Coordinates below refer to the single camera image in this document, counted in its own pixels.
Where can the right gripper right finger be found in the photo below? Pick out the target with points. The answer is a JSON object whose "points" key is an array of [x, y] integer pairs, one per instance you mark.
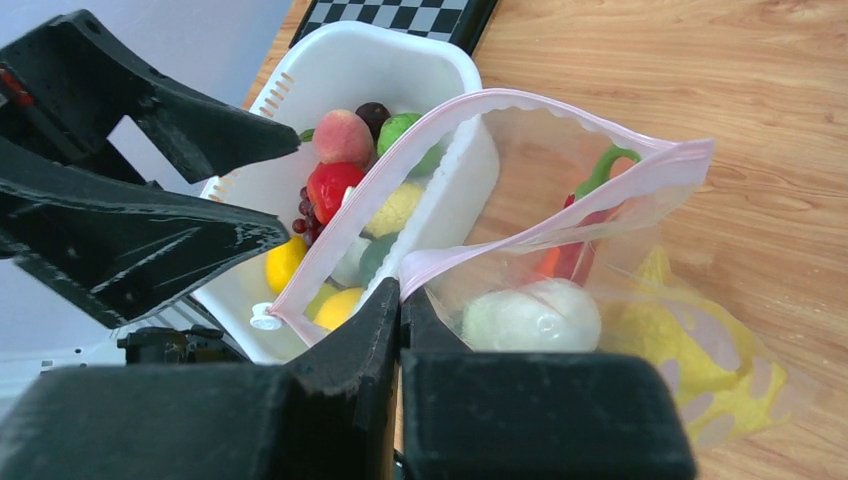
{"points": [[470, 415]]}

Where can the yellow napa cabbage toy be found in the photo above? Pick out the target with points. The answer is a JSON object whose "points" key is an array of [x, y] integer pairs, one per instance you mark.
{"points": [[724, 381]]}

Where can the yellow pear toy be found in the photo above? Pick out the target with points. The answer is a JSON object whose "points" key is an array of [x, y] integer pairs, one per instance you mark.
{"points": [[396, 211]]}

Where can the dark plum toy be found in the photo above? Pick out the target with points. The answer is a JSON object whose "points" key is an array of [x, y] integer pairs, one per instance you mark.
{"points": [[374, 114]]}

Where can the black white checkerboard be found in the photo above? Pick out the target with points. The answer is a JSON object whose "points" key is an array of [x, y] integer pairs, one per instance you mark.
{"points": [[459, 22]]}

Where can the white eggplant toy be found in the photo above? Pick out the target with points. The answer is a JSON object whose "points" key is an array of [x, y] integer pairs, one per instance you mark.
{"points": [[551, 315]]}

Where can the green lime toy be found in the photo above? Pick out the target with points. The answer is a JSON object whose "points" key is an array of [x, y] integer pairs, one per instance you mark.
{"points": [[393, 131]]}

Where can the dark green avocado toy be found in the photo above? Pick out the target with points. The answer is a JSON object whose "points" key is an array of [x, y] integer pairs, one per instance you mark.
{"points": [[374, 255]]}

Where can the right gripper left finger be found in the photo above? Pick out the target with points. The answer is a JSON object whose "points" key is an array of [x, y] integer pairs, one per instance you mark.
{"points": [[339, 412]]}

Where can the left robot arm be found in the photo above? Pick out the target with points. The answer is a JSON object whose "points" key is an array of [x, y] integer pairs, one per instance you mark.
{"points": [[184, 332]]}

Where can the white plastic basket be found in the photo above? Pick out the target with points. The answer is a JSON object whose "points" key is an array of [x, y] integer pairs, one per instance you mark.
{"points": [[343, 65]]}

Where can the purple grapes toy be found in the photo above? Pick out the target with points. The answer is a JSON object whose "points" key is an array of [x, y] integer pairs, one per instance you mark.
{"points": [[307, 225]]}

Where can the clear zip top bag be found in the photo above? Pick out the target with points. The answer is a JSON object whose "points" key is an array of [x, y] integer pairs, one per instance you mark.
{"points": [[578, 198]]}

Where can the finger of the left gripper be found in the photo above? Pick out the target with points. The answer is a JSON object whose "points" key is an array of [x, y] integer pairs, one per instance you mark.
{"points": [[119, 251], [66, 84]]}

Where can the yellow lemon toy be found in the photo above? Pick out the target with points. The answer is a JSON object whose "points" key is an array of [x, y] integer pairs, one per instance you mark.
{"points": [[282, 262], [332, 307]]}

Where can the pink peach toy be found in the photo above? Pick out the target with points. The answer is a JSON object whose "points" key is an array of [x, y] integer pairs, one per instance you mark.
{"points": [[342, 136]]}

